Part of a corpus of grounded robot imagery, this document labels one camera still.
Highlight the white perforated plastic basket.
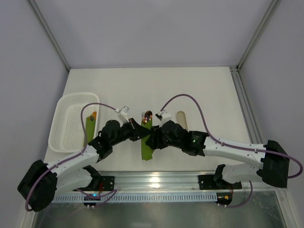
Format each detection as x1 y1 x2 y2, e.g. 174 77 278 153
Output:
48 92 99 153

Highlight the beige utensil holder tray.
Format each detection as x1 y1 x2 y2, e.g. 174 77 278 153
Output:
176 111 188 130

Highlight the corner frame post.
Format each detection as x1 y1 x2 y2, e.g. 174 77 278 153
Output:
27 0 71 72
236 0 281 71

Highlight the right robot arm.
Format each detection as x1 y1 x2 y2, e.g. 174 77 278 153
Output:
145 121 290 188

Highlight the left corner frame post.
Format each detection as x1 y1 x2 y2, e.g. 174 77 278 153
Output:
27 0 71 72

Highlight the right corner frame post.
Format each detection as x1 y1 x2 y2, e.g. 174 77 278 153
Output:
236 0 281 71

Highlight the green card in basket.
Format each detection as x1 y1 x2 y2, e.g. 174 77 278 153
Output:
84 112 97 146

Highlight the right aluminium side rail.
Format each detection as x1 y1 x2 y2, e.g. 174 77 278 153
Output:
229 66 267 145

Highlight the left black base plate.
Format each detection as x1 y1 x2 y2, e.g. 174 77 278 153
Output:
97 176 115 192

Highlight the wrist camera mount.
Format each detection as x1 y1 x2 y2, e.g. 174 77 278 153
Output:
115 106 130 124
155 110 172 127

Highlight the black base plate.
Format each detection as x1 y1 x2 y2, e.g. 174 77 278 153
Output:
198 174 242 190
97 176 115 192

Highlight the white slotted cable duct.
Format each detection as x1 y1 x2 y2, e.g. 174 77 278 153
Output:
52 192 218 204

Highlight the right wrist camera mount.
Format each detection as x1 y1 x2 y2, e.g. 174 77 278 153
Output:
155 110 172 127

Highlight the green paper napkin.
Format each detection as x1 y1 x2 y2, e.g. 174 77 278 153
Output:
140 120 154 162

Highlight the aluminium front rail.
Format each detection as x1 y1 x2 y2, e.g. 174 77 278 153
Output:
71 170 288 193

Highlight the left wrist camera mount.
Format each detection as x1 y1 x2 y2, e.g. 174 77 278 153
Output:
115 106 130 124

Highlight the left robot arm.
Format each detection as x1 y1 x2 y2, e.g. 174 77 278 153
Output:
17 118 150 212

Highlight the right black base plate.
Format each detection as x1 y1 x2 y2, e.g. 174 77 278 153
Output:
198 174 242 190

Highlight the copper fork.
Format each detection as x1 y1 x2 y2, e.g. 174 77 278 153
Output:
141 112 147 124

